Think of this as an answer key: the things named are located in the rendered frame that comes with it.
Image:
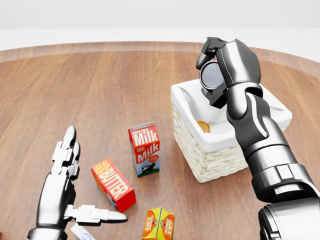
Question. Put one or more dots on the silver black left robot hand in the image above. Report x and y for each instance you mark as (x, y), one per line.
(55, 195)

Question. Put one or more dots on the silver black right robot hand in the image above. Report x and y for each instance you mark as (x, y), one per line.
(240, 65)

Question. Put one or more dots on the dark round tin can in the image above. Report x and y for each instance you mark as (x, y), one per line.
(212, 75)

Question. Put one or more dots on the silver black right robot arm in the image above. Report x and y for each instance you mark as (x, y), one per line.
(272, 160)

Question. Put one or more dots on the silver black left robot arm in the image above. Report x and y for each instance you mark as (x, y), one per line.
(47, 234)

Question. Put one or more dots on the white woven basket with liner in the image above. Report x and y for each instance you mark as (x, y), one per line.
(212, 155)

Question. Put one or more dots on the white box with blue print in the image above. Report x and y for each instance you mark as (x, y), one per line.
(81, 233)

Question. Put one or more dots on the red orange butter box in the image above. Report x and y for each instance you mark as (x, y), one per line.
(113, 183)

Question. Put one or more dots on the tin can with orange lid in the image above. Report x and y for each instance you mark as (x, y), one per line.
(203, 126)

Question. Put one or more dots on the red white milk carton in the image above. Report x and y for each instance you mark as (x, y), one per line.
(146, 150)

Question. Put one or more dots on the orange juice carton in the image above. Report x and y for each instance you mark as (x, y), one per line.
(158, 225)

